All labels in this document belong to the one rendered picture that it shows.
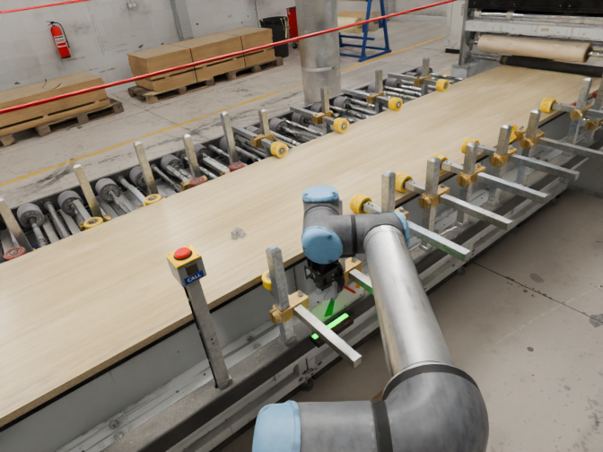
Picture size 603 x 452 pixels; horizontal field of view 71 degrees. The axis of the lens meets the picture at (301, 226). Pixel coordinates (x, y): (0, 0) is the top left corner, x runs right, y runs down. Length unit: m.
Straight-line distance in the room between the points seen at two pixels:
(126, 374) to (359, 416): 1.16
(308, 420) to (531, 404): 1.93
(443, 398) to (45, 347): 1.27
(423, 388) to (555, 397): 1.93
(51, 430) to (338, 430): 1.24
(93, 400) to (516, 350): 1.97
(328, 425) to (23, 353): 1.23
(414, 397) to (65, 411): 1.24
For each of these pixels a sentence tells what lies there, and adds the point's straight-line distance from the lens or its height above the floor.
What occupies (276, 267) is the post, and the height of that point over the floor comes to 1.04.
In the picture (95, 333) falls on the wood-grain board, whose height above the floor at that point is 0.90.
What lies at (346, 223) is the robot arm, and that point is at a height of 1.33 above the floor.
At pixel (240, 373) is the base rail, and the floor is 0.70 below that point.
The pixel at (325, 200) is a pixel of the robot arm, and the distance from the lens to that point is 1.00.
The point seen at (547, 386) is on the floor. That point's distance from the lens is 2.43.
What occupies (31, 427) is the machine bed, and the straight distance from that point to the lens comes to 1.57.
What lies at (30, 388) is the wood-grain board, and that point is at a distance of 1.45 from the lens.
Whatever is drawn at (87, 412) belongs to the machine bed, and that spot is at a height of 0.69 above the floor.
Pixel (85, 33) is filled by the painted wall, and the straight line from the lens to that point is 8.25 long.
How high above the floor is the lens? 1.84
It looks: 34 degrees down
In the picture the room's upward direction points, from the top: 7 degrees counter-clockwise
